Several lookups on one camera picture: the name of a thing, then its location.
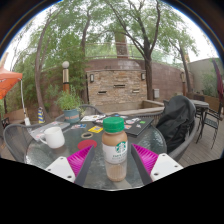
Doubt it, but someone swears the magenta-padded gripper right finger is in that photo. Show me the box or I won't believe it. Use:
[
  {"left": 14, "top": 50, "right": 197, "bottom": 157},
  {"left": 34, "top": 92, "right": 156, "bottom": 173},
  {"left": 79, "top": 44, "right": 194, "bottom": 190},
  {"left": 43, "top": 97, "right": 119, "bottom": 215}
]
[{"left": 130, "top": 143, "right": 184, "bottom": 186}]

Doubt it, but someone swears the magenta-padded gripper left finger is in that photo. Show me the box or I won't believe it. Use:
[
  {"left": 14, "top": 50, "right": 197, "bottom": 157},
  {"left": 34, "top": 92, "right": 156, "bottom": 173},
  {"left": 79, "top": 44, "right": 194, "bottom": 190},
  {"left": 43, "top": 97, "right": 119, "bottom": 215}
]
[{"left": 44, "top": 144, "right": 97, "bottom": 188}]

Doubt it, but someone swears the green-capped coffee drink bottle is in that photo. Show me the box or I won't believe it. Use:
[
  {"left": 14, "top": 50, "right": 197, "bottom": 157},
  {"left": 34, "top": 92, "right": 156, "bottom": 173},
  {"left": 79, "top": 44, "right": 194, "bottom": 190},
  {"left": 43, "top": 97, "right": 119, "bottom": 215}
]
[{"left": 101, "top": 116, "right": 129, "bottom": 183}]

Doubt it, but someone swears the grey mesh metal chair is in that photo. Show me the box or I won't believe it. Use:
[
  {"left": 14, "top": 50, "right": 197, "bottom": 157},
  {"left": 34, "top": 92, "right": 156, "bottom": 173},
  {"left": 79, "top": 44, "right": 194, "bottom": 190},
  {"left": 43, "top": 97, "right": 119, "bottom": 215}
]
[
  {"left": 54, "top": 104, "right": 104, "bottom": 123},
  {"left": 156, "top": 96, "right": 198, "bottom": 163},
  {"left": 2, "top": 123, "right": 44, "bottom": 164}
]

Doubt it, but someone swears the white ceramic mug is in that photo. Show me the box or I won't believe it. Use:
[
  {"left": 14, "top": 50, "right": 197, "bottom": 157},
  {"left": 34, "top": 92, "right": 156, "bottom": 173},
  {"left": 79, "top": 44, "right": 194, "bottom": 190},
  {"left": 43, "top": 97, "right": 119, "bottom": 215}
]
[{"left": 39, "top": 126, "right": 66, "bottom": 150}]

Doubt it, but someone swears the flat round red coaster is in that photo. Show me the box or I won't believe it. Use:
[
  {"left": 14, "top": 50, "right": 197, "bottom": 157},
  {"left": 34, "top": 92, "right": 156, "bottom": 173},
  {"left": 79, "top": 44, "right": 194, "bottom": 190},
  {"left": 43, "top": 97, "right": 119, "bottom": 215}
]
[{"left": 77, "top": 138, "right": 98, "bottom": 152}]

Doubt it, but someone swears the black jacket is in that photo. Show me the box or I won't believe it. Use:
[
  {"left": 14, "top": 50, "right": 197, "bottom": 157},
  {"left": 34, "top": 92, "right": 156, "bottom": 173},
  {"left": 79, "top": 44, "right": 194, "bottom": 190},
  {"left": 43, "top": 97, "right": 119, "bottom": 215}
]
[{"left": 155, "top": 95, "right": 197, "bottom": 154}]

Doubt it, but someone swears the black laptop with stickers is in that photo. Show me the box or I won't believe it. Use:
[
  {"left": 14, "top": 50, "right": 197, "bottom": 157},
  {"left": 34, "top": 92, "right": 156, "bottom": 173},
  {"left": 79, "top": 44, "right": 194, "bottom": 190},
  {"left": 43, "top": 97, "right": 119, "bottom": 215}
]
[{"left": 109, "top": 114, "right": 155, "bottom": 138}]

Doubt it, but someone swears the yellow sticker card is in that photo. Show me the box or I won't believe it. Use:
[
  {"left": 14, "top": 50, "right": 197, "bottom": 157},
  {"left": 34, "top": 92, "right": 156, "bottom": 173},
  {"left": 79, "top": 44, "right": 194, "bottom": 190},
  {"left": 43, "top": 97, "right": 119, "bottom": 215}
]
[{"left": 88, "top": 125, "right": 104, "bottom": 134}]

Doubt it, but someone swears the blue yellow striped cone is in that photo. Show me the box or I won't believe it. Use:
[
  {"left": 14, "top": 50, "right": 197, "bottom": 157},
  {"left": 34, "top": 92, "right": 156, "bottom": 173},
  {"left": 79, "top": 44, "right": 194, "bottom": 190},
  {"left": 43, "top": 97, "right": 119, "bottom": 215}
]
[{"left": 37, "top": 106, "right": 46, "bottom": 125}]

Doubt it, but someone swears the potted green plant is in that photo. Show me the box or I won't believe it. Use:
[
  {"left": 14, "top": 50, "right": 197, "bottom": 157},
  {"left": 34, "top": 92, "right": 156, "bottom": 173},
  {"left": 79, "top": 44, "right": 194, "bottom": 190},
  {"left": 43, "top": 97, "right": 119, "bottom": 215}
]
[{"left": 54, "top": 85, "right": 86, "bottom": 124}]

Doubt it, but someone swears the white sticker sheet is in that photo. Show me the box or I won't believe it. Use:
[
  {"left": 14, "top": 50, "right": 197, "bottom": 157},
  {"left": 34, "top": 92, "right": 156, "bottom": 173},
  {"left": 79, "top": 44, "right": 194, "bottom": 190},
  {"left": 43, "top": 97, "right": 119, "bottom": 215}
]
[{"left": 80, "top": 114, "right": 107, "bottom": 123}]

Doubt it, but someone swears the dark slatted patio chair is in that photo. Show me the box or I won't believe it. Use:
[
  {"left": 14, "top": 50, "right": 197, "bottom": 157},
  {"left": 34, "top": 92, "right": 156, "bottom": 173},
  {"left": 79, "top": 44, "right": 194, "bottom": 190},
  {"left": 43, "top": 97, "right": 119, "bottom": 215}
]
[{"left": 195, "top": 99, "right": 224, "bottom": 144}]

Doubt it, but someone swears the dark patio table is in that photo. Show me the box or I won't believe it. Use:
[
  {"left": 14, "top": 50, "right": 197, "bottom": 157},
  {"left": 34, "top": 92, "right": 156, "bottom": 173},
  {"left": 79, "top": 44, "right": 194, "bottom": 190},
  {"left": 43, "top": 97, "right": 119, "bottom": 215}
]
[{"left": 191, "top": 99, "right": 210, "bottom": 118}]

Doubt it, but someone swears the orange canopy with white pole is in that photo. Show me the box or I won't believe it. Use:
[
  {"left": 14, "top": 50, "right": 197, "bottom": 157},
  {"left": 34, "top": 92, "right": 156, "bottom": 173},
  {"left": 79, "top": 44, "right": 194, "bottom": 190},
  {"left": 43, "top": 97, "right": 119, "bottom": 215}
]
[{"left": 0, "top": 64, "right": 32, "bottom": 127}]

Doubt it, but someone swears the folded red umbrella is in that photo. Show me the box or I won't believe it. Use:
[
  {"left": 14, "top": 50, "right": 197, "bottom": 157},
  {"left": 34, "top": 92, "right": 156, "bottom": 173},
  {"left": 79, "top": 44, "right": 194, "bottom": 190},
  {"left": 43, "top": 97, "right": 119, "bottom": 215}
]
[{"left": 211, "top": 59, "right": 224, "bottom": 101}]

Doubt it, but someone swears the globe-topped lamp post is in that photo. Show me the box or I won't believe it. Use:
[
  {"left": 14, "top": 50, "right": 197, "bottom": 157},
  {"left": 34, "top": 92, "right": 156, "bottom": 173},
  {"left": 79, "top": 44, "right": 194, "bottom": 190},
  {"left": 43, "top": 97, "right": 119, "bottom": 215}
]
[{"left": 61, "top": 60, "right": 71, "bottom": 94}]

